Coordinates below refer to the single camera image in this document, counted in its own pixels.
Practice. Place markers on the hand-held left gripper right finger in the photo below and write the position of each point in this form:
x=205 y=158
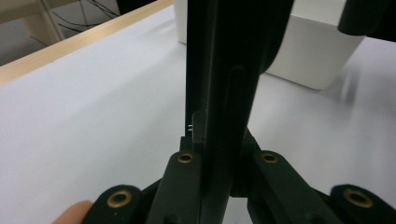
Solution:
x=280 y=183

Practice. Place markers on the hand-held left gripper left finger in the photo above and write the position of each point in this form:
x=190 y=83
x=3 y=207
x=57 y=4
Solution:
x=183 y=186

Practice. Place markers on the white plastic box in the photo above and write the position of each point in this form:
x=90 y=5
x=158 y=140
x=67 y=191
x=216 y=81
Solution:
x=311 y=53

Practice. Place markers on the white board sheet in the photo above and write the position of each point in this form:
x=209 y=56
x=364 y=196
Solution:
x=93 y=109

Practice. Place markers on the wooden shelf unit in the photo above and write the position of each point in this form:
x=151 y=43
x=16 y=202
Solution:
x=34 y=18

